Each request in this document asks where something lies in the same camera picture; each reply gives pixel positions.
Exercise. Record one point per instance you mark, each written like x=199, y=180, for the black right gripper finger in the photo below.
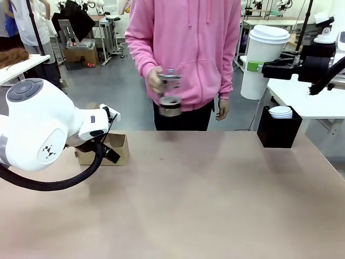
x=280, y=70
x=289, y=56

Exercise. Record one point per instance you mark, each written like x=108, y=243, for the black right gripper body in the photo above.
x=315, y=66

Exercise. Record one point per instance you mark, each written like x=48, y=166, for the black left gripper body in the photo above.
x=111, y=155

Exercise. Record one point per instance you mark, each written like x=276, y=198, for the white paper cup with lid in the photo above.
x=258, y=62

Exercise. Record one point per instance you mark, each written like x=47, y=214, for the person's right forearm pink sleeve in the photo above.
x=140, y=51

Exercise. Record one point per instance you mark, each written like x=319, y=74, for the person's left forearm pink sleeve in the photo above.
x=227, y=78

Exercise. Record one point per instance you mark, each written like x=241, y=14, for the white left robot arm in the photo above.
x=37, y=126

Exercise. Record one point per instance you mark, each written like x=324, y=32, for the person's left hand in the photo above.
x=223, y=109

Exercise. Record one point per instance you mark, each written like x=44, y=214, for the person's right hand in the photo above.
x=155, y=81

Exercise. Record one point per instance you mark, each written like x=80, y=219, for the brown cardboard box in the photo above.
x=81, y=56
x=121, y=151

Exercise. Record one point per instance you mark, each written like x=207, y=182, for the black stand pole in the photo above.
x=36, y=29
x=306, y=21

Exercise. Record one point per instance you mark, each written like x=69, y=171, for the black square lid box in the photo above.
x=279, y=132

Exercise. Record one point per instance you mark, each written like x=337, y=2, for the black trousers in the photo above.
x=183, y=121

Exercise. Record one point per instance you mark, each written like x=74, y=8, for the pink hoodie person torso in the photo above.
x=186, y=48

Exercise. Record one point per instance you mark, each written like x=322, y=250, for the grey equipment case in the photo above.
x=81, y=43

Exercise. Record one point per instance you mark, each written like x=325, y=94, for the small white side table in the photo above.
x=19, y=68

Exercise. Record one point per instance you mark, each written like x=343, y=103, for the brown hair wig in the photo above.
x=12, y=58

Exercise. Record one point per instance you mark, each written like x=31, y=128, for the black hanging cloth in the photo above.
x=75, y=19

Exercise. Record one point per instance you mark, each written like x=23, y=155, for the bystander in white shirt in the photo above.
x=35, y=24

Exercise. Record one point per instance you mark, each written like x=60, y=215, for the bystander in blue shirt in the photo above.
x=6, y=24

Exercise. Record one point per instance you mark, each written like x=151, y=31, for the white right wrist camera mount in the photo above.
x=324, y=29

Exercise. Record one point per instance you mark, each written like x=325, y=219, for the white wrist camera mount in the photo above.
x=113, y=114
x=324, y=29

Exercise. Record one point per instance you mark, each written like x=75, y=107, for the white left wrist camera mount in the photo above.
x=113, y=114

